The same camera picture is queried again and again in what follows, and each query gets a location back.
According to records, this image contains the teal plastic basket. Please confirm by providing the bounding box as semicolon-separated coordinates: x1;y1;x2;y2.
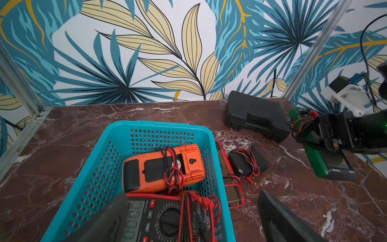
43;121;235;242

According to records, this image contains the red grey multimeter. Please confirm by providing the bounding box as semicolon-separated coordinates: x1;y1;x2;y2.
122;191;220;242

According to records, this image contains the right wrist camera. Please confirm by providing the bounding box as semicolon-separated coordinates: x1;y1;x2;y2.
321;76;371;118

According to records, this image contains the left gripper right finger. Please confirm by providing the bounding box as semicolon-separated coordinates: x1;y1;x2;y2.
257;190;325;242

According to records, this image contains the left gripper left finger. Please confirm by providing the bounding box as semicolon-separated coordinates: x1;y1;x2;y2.
65;193;129;242

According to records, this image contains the green multimeter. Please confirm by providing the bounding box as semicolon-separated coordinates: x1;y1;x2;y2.
288;107;357;180

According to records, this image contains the black plastic tool case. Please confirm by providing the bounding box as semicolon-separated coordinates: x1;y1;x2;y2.
225;91;290;142

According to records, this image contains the small orange clamp meter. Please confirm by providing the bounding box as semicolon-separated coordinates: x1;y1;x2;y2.
122;144;206;195

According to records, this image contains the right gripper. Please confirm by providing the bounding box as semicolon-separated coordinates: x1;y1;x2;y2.
317;110;387;154

